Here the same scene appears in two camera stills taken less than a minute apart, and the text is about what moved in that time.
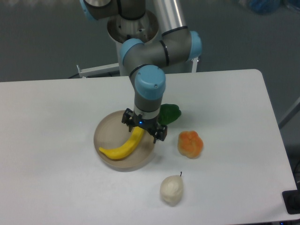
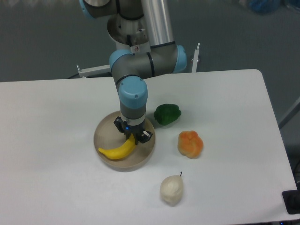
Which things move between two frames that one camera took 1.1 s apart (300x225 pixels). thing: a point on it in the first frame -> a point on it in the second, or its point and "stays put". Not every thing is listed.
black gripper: x=151 y=124 -> x=138 y=131
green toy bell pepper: x=168 y=113 stays put
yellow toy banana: x=126 y=150 stays put
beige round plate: x=110 y=132 stays put
